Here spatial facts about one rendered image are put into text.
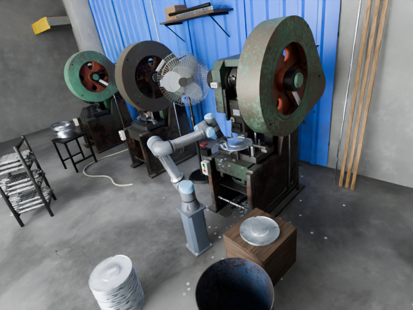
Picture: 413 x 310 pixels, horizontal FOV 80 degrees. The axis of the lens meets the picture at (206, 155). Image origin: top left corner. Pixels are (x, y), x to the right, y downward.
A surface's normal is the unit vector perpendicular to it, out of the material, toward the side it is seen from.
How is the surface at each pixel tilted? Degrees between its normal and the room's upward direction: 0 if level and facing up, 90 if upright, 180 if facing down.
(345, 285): 0
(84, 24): 90
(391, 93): 90
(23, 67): 90
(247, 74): 73
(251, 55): 55
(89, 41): 90
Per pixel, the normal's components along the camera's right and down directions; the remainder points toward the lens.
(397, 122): -0.70, 0.40
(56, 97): 0.70, 0.22
